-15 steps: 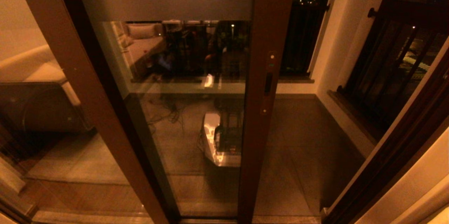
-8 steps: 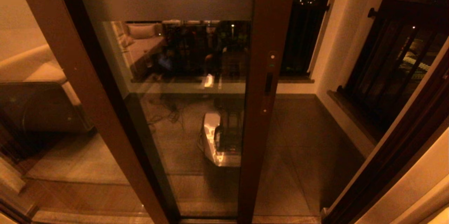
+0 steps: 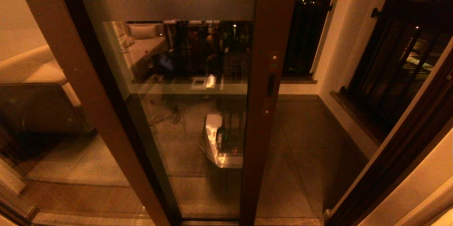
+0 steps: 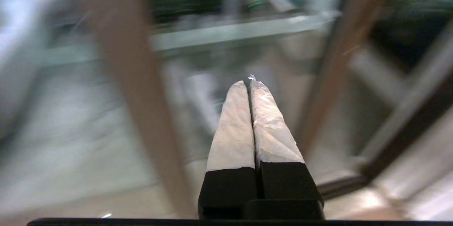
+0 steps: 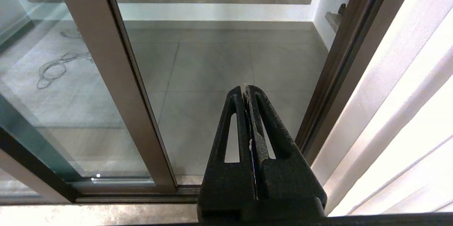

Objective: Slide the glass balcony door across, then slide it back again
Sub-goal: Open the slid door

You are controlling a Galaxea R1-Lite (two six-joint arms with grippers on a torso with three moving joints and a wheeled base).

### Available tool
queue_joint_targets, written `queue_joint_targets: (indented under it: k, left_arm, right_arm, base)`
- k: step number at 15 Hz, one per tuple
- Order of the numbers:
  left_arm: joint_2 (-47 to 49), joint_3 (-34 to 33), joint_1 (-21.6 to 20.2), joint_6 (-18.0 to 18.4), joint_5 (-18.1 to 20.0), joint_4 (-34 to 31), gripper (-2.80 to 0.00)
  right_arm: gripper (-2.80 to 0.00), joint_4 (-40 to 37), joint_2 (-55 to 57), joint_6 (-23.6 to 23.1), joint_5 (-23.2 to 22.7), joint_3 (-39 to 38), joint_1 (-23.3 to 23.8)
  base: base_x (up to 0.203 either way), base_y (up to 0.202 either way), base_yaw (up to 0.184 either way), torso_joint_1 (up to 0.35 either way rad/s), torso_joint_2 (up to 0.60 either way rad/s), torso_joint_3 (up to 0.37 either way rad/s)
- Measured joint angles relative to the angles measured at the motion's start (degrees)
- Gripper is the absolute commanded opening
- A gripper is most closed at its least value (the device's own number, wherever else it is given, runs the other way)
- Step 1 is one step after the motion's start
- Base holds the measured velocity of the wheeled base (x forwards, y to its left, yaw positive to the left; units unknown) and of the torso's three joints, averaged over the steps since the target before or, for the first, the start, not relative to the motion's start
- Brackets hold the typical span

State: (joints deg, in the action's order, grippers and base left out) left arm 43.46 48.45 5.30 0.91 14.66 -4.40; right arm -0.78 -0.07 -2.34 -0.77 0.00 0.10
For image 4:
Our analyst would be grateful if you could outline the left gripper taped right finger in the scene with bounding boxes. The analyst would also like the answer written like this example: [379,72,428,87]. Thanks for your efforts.
[249,74,324,202]

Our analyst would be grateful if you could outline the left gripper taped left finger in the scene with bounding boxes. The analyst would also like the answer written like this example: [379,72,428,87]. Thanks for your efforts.
[197,81,258,219]

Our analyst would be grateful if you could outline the brown framed sliding glass door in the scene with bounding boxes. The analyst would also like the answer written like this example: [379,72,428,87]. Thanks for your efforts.
[156,0,402,184]

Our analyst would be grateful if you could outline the brown framed fixed glass panel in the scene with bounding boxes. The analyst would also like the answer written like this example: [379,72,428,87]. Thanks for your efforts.
[0,0,197,219]

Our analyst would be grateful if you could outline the dark wooden door jamb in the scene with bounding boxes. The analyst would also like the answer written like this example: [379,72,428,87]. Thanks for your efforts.
[361,74,453,184]

